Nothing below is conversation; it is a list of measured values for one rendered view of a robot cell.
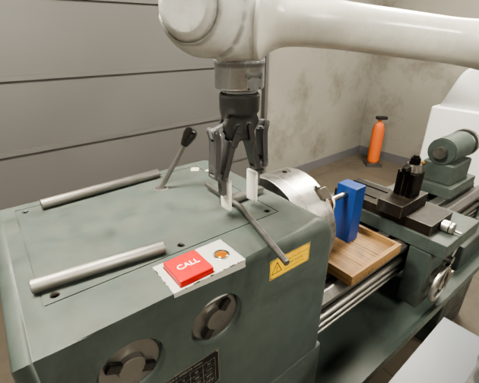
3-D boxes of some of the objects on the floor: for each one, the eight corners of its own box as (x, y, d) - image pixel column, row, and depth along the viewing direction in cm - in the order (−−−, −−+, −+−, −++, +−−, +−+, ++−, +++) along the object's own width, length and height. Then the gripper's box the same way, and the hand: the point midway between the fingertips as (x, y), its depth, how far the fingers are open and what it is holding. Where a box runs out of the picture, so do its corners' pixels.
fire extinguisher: (387, 165, 445) (397, 116, 416) (375, 169, 429) (385, 120, 400) (368, 159, 465) (376, 113, 436) (356, 164, 448) (365, 115, 420)
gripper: (206, 99, 51) (211, 226, 61) (291, 88, 62) (283, 198, 72) (182, 93, 57) (191, 210, 67) (264, 83, 67) (261, 187, 77)
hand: (239, 191), depth 68 cm, fingers open, 6 cm apart
